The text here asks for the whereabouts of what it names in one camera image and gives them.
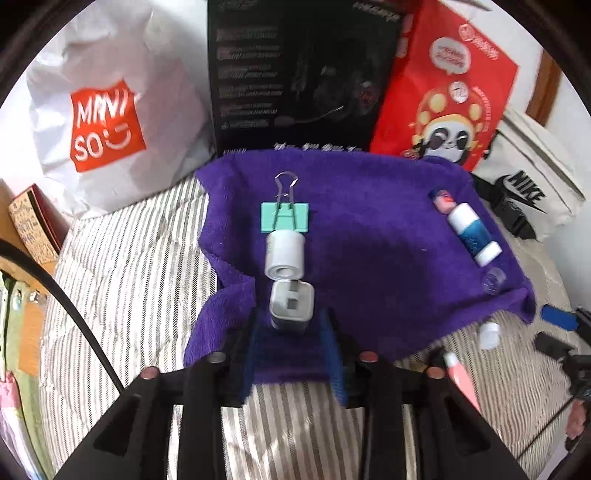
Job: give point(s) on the person's right hand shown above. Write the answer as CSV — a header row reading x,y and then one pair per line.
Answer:
x,y
576,421

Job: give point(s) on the purple towel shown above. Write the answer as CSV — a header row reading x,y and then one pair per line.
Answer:
x,y
378,263

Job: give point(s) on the patterned brown box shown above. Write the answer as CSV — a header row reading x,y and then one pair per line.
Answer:
x,y
34,221

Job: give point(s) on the white tape roll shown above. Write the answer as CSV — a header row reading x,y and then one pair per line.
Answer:
x,y
285,254

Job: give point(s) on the clear bottle cap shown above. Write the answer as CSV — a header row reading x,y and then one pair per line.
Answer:
x,y
493,280

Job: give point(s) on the white charger plug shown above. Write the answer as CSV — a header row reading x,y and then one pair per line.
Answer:
x,y
291,307

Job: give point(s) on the red paper bag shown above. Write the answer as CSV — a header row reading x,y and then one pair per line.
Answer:
x,y
443,92

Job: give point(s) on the small pink tube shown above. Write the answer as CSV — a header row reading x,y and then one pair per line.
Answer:
x,y
442,201

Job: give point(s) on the white and blue bottle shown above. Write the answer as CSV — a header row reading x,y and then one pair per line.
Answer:
x,y
471,233

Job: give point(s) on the brown wooden frame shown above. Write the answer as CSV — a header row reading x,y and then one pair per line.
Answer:
x,y
545,87

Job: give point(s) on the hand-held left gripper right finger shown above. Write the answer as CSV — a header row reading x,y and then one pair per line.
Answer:
x,y
334,364

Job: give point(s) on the green binder clip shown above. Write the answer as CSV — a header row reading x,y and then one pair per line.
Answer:
x,y
285,217

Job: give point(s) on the small white cap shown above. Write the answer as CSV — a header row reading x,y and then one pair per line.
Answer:
x,y
489,334

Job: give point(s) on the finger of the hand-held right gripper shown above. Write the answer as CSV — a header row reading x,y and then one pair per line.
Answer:
x,y
556,317
550,345

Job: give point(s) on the white waist bag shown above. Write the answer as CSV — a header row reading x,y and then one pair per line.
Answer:
x,y
531,157

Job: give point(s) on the black cardboard box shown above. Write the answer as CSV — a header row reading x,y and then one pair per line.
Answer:
x,y
300,78

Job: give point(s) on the striped bed sheet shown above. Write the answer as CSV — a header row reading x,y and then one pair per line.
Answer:
x,y
138,286

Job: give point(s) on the colourful fabric pile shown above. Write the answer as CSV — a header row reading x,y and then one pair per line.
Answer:
x,y
21,350

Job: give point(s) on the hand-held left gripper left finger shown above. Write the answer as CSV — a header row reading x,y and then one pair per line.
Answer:
x,y
244,364

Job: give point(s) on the white plastic shopping bag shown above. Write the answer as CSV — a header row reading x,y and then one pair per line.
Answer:
x,y
115,92

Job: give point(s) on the pink lip balm tube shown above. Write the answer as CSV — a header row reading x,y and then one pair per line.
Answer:
x,y
461,381

